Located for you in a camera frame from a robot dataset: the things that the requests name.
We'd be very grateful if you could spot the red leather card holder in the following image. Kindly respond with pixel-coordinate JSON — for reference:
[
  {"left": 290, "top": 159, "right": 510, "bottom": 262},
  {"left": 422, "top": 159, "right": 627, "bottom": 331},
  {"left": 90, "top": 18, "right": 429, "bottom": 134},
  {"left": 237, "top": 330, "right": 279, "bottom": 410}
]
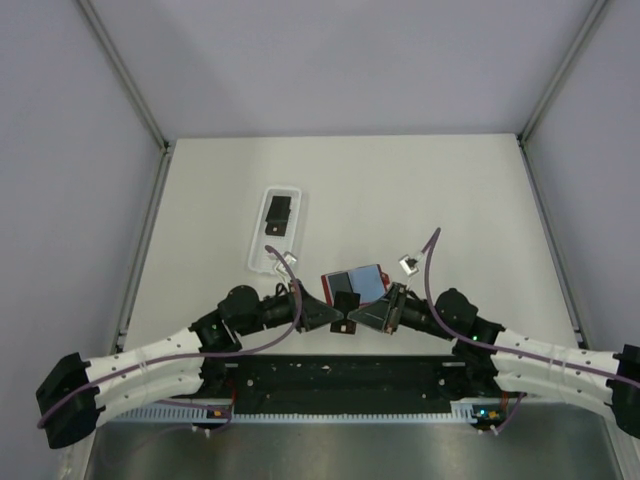
[{"left": 321, "top": 264, "right": 390, "bottom": 305}]

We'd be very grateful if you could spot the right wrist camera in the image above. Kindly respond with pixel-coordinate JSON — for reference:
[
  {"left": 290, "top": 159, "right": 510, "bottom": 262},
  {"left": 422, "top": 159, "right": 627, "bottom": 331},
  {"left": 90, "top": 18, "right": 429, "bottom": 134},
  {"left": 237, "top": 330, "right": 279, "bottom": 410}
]
[{"left": 399, "top": 255, "right": 421, "bottom": 277}]

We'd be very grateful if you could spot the right aluminium frame post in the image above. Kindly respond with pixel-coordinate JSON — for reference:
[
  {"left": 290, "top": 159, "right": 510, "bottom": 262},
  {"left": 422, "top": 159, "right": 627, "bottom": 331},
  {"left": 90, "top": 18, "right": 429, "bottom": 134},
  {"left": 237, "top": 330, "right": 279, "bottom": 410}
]
[{"left": 517, "top": 0, "right": 613, "bottom": 148}]

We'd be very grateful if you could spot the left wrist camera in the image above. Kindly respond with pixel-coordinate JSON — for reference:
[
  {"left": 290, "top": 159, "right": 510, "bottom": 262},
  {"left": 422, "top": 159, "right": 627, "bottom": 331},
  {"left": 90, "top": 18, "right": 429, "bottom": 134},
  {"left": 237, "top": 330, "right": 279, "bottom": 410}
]
[{"left": 273, "top": 251, "right": 298, "bottom": 283}]

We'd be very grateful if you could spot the left aluminium frame post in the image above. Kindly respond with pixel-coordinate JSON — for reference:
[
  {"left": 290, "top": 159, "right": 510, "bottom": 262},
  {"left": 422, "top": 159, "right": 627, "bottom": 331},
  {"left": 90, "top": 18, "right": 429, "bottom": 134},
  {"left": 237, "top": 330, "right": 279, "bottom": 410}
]
[{"left": 73, "top": 0, "right": 170, "bottom": 153}]

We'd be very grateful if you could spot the black VIP credit card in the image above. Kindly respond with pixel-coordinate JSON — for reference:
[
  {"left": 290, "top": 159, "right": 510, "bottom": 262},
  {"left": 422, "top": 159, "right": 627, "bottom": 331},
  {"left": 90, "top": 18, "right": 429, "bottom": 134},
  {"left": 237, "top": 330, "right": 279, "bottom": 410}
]
[{"left": 330, "top": 291, "right": 360, "bottom": 335}]

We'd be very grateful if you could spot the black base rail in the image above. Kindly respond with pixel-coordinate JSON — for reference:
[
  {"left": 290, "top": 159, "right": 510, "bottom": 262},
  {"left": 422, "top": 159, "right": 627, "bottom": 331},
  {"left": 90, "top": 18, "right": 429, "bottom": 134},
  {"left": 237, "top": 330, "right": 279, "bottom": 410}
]
[{"left": 229, "top": 355, "right": 478, "bottom": 414}]

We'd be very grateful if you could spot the aluminium frame post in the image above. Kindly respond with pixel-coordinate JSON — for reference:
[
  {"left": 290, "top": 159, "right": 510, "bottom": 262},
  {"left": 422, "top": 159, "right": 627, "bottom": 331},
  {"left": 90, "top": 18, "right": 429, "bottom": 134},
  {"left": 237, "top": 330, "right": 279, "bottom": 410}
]
[
  {"left": 73, "top": 0, "right": 170, "bottom": 153},
  {"left": 517, "top": 0, "right": 613, "bottom": 148}
]

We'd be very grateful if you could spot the white plastic tray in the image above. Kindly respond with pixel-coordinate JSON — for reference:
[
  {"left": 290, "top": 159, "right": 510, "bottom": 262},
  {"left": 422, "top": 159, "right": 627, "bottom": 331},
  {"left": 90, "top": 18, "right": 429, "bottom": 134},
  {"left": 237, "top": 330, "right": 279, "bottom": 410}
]
[{"left": 247, "top": 186, "right": 303, "bottom": 274}]

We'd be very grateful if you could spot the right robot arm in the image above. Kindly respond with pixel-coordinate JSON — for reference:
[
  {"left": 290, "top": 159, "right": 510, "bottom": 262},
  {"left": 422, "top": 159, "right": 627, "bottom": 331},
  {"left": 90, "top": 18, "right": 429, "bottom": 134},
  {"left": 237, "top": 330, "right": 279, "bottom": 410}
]
[{"left": 347, "top": 283, "right": 639, "bottom": 437}]

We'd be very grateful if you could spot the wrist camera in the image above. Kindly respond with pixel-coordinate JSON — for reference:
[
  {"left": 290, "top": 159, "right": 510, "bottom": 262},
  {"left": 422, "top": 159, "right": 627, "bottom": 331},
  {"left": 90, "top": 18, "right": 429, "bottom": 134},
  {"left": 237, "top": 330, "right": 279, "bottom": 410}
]
[
  {"left": 399, "top": 255, "right": 421, "bottom": 277},
  {"left": 273, "top": 251, "right": 298, "bottom": 283}
]

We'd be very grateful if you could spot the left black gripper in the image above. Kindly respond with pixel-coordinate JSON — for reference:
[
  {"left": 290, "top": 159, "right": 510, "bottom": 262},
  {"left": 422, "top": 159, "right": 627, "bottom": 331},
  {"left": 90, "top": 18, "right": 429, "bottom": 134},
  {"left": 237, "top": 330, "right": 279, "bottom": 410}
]
[{"left": 237, "top": 279, "right": 343, "bottom": 337}]

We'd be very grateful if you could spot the white cable duct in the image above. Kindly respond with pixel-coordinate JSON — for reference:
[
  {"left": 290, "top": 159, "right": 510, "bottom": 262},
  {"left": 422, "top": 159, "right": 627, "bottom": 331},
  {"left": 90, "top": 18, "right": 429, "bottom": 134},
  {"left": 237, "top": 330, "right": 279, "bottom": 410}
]
[{"left": 119, "top": 398, "right": 501, "bottom": 427}]

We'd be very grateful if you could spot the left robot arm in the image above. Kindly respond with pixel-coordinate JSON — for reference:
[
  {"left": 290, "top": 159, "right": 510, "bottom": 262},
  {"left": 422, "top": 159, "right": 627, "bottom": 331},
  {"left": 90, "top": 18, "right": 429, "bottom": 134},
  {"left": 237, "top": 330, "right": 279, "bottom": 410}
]
[{"left": 35, "top": 282, "right": 344, "bottom": 450}]

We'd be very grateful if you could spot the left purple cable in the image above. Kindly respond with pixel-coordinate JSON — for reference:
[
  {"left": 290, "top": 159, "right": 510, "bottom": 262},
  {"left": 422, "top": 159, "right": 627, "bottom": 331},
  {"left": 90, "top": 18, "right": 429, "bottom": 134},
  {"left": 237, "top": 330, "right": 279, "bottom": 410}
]
[{"left": 37, "top": 244, "right": 304, "bottom": 430}]

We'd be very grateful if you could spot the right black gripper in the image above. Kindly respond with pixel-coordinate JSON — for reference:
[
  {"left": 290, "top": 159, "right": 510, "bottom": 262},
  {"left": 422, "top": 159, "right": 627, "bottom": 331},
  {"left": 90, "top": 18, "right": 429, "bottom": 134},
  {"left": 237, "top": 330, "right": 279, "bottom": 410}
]
[{"left": 349, "top": 281, "right": 457, "bottom": 341}]

